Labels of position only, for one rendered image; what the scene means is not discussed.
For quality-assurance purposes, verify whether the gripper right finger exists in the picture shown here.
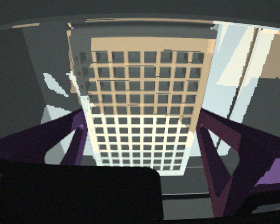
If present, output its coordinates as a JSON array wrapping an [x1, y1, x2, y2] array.
[[196, 108, 280, 217]]

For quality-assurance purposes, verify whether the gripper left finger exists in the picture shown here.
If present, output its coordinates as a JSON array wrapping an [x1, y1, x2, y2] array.
[[0, 108, 88, 165]]

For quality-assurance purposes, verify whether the white multi-well plate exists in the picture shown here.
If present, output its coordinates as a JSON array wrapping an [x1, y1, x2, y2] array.
[[67, 27, 218, 175]]

